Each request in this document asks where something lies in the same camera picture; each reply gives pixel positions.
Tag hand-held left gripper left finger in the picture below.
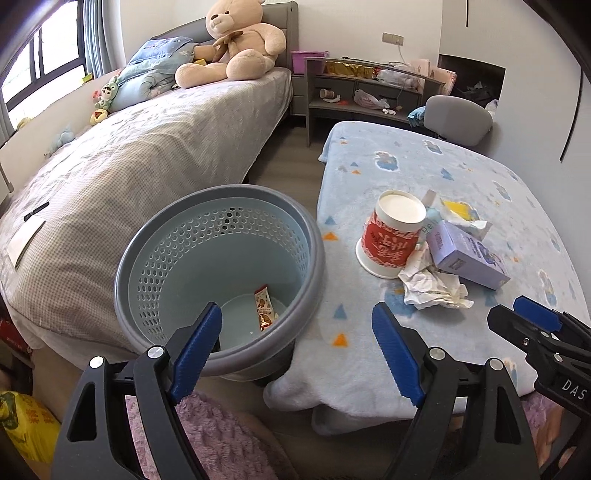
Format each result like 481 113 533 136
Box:
51 302 223 480

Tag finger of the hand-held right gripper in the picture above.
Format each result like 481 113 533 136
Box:
487 305 561 370
513 295 591 344

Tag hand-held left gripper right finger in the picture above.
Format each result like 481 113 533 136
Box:
372 302 541 480

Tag white paper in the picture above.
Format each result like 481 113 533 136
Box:
398 244 475 310

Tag purple carton box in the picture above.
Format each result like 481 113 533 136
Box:
426 220 511 291

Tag grey perforated waste basket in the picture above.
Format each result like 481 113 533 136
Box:
114 185 326 381

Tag red white paper cup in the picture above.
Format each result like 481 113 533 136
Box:
355 190 427 280

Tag red snack wrapper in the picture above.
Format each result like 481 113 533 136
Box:
254 285 280 332

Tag purple fluffy garment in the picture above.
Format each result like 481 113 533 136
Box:
124 392 296 480

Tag pale blue packet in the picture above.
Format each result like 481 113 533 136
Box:
418 189 439 243

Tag red box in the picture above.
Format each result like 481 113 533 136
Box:
0 318 28 352

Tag yellow plastic bag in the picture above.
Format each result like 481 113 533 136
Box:
0 391 63 464

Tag pale blue printed blanket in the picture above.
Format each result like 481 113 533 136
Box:
264 121 591 437

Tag grey bed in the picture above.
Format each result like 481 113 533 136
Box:
0 0 300 370

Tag grey chair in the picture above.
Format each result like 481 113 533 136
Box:
424 95 492 148

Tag grey desk with shelf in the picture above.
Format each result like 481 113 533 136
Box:
305 56 446 147

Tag small blue plush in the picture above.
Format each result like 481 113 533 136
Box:
48 129 75 153

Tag pink plastic bag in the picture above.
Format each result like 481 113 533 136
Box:
353 90 389 109

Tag pink boxes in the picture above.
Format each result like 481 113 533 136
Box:
418 59 458 95

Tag grey nightstand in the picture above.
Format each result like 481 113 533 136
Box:
291 71 308 118

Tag white plastic bag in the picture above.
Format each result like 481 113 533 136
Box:
376 62 426 90

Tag plush doll with green hood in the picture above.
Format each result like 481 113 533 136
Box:
95 76 122 112

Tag pale blue quilt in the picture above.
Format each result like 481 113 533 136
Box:
107 37 199 112

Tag gold foil packets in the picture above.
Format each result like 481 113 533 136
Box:
323 61 376 78

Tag grey curtain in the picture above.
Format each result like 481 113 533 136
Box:
82 0 127 77
0 92 14 144

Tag pink storage box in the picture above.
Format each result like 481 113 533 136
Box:
291 50 328 75

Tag large beige teddy bear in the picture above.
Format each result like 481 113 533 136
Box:
174 0 288 89

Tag black framed window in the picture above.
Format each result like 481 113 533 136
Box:
0 0 86 107

